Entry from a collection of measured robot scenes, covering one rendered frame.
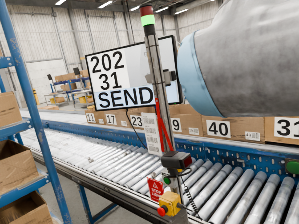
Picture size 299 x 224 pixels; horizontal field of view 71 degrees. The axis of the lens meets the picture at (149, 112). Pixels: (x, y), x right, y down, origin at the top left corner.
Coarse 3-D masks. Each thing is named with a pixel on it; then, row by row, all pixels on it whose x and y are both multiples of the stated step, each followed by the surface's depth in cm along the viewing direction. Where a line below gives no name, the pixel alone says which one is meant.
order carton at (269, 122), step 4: (272, 116) 115; (276, 116) 113; (280, 116) 112; (284, 116) 111; (288, 116) 109; (292, 116) 108; (296, 116) 107; (264, 120) 118; (268, 120) 116; (272, 120) 115; (264, 124) 118; (268, 124) 117; (272, 124) 115; (264, 128) 119; (268, 128) 117; (272, 128) 116; (268, 132) 117; (272, 132) 116; (268, 136) 118; (272, 136) 116; (276, 136) 115; (268, 140) 118; (272, 140) 117; (276, 140) 115; (280, 140) 114; (284, 140) 113; (288, 140) 111; (292, 140) 110; (296, 140) 109
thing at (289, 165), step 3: (288, 162) 108; (291, 162) 107; (294, 162) 106; (297, 162) 105; (288, 165) 108; (291, 165) 107; (294, 165) 106; (297, 165) 105; (288, 168) 108; (291, 168) 107; (294, 168) 106; (297, 168) 105; (291, 171) 108; (294, 171) 107; (297, 171) 106
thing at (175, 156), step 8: (168, 152) 86; (176, 152) 83; (184, 152) 82; (168, 160) 82; (176, 160) 79; (184, 160) 78; (168, 168) 85; (176, 168) 81; (184, 168) 78; (168, 176) 86; (176, 176) 83
